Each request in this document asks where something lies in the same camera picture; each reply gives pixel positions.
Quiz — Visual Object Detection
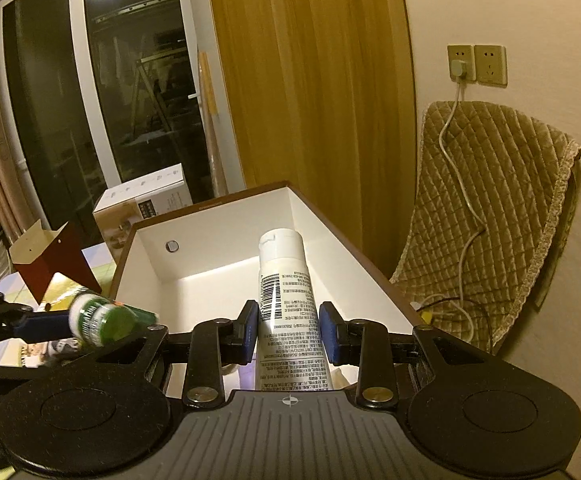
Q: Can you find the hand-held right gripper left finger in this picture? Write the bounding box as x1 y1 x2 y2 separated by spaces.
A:
88 300 260 408

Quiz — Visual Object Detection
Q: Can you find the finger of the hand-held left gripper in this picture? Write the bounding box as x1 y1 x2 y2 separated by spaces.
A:
0 290 72 349

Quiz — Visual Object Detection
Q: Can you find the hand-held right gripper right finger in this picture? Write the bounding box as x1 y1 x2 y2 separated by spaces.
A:
319 301 497 409

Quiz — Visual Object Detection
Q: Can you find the white squeeze tube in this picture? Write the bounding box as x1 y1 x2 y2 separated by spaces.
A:
255 229 334 392

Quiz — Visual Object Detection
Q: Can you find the small green label bottle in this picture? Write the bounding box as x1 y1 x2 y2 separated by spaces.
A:
68 289 160 349

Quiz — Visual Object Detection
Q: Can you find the white box with brown rim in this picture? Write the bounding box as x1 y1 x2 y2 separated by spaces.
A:
109 181 424 392

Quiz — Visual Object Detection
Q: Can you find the dark red paper bag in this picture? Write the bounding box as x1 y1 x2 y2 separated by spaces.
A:
9 220 102 307

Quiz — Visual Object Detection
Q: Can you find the white printed carton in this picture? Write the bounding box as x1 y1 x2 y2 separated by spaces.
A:
93 162 194 264

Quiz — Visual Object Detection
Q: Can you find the beige quilted cloth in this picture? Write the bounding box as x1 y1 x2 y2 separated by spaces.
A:
389 101 581 357

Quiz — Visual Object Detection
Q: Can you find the orange curtain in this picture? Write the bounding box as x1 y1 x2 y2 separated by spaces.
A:
204 0 417 282

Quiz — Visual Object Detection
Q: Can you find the glass sliding door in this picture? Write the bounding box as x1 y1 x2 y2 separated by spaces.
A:
0 0 245 257

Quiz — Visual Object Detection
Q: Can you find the black cable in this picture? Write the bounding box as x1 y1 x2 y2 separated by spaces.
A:
415 294 504 352

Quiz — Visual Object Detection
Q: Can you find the white cable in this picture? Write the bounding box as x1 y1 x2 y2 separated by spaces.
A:
423 80 489 342

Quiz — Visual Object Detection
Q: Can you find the wall socket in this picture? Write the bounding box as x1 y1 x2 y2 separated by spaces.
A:
447 44 476 82
473 45 508 86

